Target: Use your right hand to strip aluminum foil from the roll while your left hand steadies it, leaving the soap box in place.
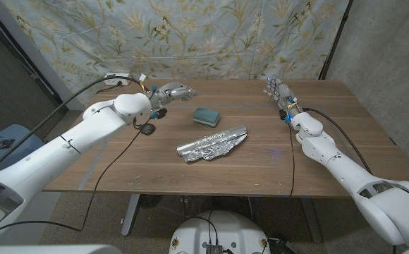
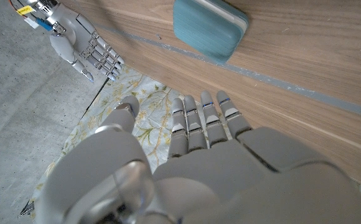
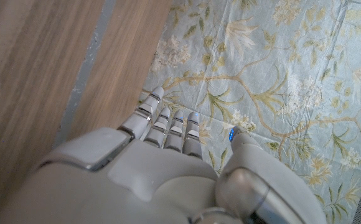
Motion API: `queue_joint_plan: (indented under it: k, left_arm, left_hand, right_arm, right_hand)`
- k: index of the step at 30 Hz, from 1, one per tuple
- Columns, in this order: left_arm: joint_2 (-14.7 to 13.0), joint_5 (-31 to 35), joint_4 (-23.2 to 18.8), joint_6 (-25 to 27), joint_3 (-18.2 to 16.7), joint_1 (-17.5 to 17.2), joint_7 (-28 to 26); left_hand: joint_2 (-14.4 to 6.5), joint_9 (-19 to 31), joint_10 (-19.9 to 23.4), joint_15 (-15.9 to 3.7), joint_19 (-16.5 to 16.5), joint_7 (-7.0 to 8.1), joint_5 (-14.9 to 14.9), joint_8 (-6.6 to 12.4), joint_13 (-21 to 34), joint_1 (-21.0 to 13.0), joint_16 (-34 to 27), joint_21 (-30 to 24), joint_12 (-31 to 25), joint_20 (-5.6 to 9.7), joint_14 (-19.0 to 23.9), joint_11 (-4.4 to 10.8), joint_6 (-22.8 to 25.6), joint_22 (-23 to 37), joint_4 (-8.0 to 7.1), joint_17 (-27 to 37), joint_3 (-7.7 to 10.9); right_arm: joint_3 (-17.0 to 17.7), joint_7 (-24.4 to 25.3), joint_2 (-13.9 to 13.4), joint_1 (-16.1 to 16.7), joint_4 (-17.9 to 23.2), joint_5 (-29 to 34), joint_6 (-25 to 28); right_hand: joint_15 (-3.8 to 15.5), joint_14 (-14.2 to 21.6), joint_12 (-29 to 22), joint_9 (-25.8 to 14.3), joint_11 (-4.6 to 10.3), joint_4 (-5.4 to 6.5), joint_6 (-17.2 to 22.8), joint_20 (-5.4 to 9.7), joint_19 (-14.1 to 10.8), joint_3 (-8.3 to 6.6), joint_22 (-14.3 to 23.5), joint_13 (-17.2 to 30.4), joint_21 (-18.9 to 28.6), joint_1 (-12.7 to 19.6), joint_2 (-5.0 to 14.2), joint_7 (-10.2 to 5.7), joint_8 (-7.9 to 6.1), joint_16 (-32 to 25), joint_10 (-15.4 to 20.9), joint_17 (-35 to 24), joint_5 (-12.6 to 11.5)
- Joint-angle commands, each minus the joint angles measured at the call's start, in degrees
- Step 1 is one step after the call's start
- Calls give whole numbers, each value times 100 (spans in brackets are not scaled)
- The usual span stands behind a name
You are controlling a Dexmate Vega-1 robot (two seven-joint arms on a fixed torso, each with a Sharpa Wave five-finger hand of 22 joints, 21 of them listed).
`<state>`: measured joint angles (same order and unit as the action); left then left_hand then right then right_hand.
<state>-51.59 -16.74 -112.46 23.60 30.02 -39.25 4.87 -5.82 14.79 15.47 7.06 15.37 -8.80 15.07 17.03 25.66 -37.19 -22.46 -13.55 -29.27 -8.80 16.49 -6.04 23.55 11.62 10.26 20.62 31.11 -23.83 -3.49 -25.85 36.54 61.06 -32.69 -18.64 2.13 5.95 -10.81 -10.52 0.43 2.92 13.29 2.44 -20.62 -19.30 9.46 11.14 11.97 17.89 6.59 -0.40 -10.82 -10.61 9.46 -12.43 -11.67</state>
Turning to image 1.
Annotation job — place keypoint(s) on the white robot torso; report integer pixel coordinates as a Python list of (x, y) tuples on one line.
[(222, 229)]

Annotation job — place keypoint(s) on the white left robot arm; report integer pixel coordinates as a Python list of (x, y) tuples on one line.
[(84, 130)]

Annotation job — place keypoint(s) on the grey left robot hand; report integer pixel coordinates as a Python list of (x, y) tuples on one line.
[(172, 92)]

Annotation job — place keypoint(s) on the black backdrop stand pole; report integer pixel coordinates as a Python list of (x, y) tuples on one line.
[(335, 40)]

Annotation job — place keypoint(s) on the aluminum foil roll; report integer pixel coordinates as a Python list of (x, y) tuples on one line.
[(208, 144)]

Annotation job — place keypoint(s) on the floral printed backdrop cloth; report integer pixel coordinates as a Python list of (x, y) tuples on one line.
[(190, 35)]

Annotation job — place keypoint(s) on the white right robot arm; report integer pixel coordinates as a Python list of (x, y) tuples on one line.
[(331, 155)]

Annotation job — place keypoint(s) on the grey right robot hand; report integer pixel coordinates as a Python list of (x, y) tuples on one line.
[(282, 93)]

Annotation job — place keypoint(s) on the grey metal table leg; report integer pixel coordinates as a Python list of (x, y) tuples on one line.
[(130, 215), (310, 218)]

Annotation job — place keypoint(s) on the white power strip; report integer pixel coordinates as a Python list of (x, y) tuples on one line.
[(112, 81)]

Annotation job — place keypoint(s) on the blue plastic bin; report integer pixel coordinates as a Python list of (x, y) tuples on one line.
[(7, 158)]

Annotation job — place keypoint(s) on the teal soap box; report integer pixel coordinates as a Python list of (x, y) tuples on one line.
[(206, 116)]

